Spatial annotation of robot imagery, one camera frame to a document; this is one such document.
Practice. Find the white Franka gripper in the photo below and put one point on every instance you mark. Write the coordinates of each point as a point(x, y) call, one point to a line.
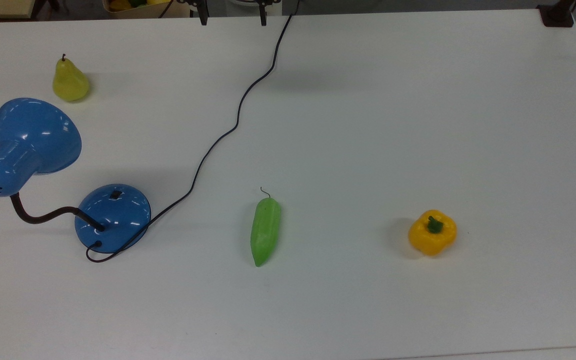
point(243, 2)

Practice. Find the blue gooseneck desk lamp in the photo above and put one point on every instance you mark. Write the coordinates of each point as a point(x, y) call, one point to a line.
point(113, 220)

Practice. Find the yellow bin of toy fruit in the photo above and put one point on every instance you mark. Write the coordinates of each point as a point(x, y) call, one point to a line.
point(133, 12)

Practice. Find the yellow-green toy pear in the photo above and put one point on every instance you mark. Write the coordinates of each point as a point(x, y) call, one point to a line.
point(70, 85)

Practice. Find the green chili pepper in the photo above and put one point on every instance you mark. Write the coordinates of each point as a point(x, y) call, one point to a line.
point(265, 230)

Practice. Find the yellow toy bell pepper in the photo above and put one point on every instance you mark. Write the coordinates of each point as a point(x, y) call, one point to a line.
point(430, 240)

